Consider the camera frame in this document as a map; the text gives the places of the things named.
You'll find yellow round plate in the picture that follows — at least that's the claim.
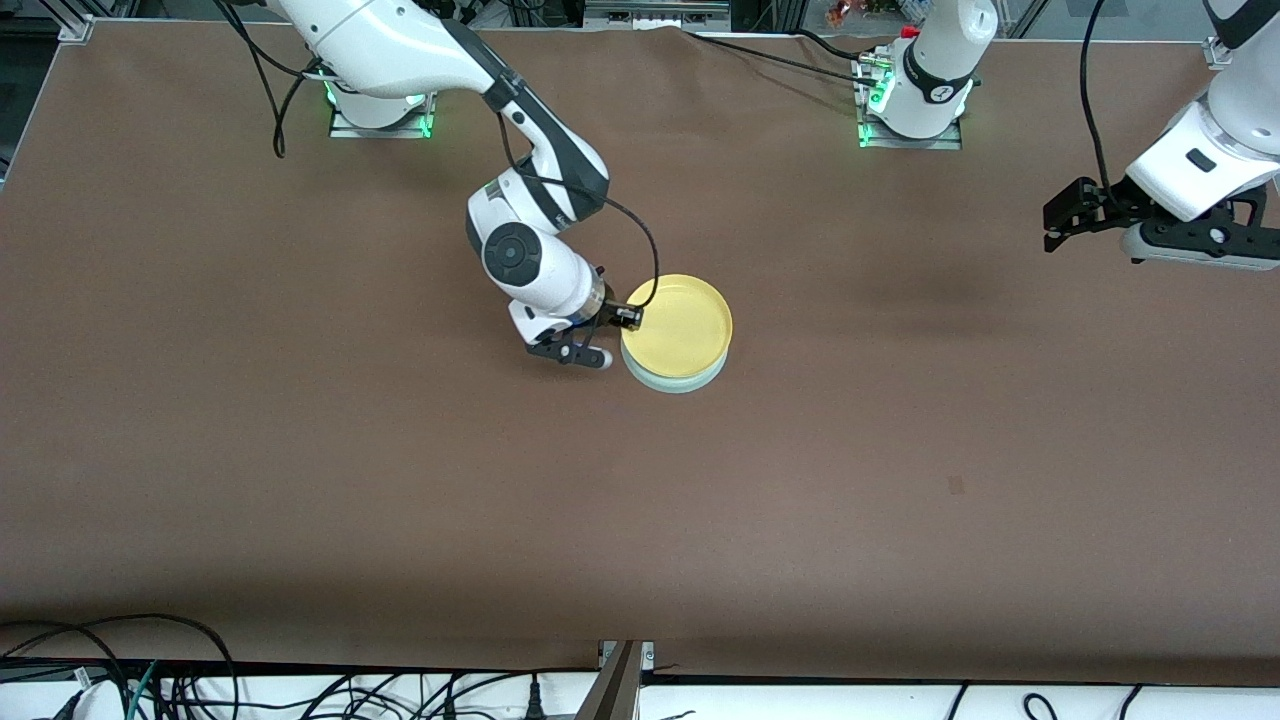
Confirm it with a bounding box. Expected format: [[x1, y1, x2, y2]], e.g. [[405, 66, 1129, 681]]
[[620, 274, 734, 380]]

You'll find pale green round plate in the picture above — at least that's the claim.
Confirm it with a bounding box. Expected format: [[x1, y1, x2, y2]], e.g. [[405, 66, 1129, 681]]
[[621, 345, 730, 395]]

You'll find brown table cover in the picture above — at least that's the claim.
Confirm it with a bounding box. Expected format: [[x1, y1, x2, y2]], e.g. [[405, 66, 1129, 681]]
[[0, 20, 1280, 687]]

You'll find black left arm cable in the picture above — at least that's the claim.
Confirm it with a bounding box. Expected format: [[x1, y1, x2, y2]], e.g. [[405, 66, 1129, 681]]
[[1079, 0, 1117, 193]]

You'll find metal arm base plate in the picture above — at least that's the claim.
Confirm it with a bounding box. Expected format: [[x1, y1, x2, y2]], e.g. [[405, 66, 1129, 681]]
[[329, 85, 439, 140], [855, 50, 966, 152]]

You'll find short black base cable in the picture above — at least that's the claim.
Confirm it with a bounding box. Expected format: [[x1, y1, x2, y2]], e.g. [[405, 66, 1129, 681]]
[[798, 28, 883, 63]]

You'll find long black base cable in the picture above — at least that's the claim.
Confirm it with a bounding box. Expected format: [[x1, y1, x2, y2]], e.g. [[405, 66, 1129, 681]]
[[683, 27, 886, 89]]

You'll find aluminium profile bracket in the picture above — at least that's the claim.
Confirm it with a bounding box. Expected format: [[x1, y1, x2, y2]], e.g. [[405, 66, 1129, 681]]
[[572, 640, 656, 720]]

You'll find black looping cable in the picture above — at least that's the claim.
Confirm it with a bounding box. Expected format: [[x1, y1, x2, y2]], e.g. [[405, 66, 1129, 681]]
[[0, 613, 239, 720]]

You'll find green cable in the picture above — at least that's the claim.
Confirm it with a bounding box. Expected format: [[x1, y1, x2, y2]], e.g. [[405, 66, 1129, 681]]
[[125, 660, 161, 720]]

